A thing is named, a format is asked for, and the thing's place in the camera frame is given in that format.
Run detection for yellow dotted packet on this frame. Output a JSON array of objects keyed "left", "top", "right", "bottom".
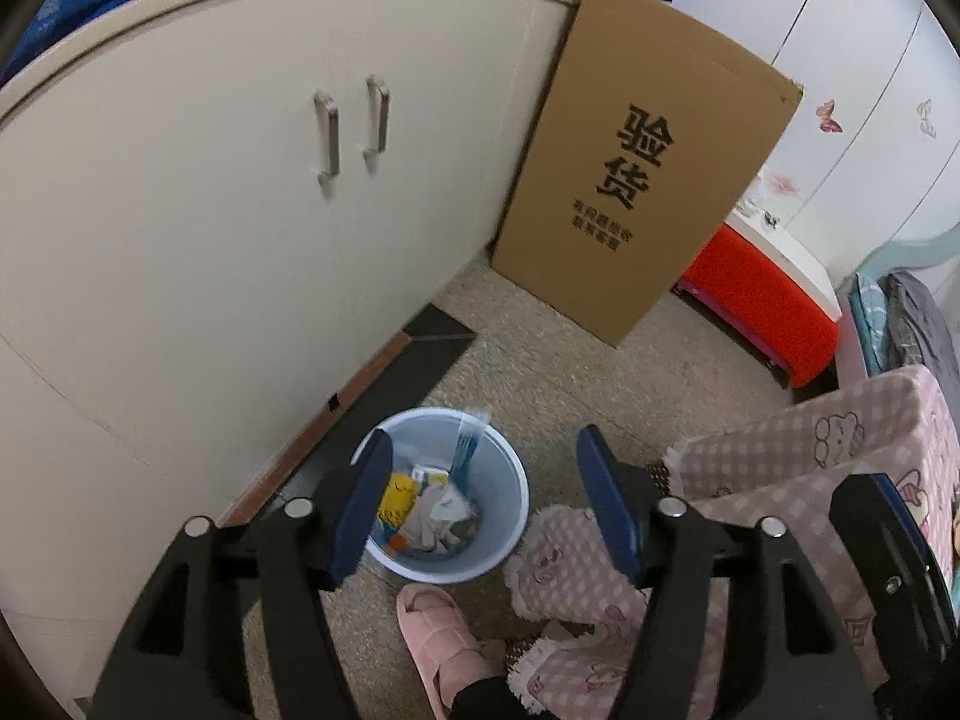
[{"left": 379, "top": 474, "right": 419, "bottom": 526}]

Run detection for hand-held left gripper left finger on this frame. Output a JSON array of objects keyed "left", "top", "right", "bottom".
[{"left": 90, "top": 429, "right": 395, "bottom": 720}]

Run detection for cream cabinet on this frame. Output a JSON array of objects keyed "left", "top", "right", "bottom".
[{"left": 0, "top": 0, "right": 586, "bottom": 691}]

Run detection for pale blue waste bin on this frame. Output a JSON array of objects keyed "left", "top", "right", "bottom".
[{"left": 351, "top": 407, "right": 530, "bottom": 584}]

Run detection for pink slipper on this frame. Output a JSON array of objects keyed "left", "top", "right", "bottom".
[{"left": 396, "top": 583, "right": 507, "bottom": 713}]

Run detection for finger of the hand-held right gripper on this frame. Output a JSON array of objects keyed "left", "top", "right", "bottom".
[{"left": 829, "top": 472, "right": 960, "bottom": 695}]

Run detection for teal bunk bed frame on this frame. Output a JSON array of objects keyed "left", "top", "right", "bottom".
[{"left": 855, "top": 221, "right": 960, "bottom": 293}]

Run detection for person's black trouser leg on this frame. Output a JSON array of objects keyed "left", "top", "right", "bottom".
[{"left": 448, "top": 676, "right": 541, "bottom": 720}]

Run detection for white wardrobe doors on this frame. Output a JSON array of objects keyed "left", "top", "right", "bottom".
[{"left": 667, "top": 0, "right": 960, "bottom": 286}]

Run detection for white blue box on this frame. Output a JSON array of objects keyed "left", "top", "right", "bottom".
[{"left": 448, "top": 409, "right": 492, "bottom": 488}]

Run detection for striped pillow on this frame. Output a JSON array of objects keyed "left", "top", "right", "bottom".
[{"left": 851, "top": 274, "right": 893, "bottom": 376}]

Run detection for metal cabinet handle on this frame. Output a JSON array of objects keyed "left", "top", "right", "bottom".
[
  {"left": 313, "top": 90, "right": 342, "bottom": 188},
  {"left": 364, "top": 76, "right": 391, "bottom": 170}
]

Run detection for large cardboard box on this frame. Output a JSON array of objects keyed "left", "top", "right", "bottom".
[{"left": 491, "top": 0, "right": 803, "bottom": 350}]

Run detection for white wrapper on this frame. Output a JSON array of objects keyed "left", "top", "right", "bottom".
[{"left": 409, "top": 484, "right": 481, "bottom": 548}]

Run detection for red stool white top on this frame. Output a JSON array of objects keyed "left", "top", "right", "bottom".
[{"left": 675, "top": 217, "right": 841, "bottom": 389}]

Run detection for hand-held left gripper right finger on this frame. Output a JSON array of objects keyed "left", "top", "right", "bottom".
[{"left": 576, "top": 426, "right": 878, "bottom": 720}]

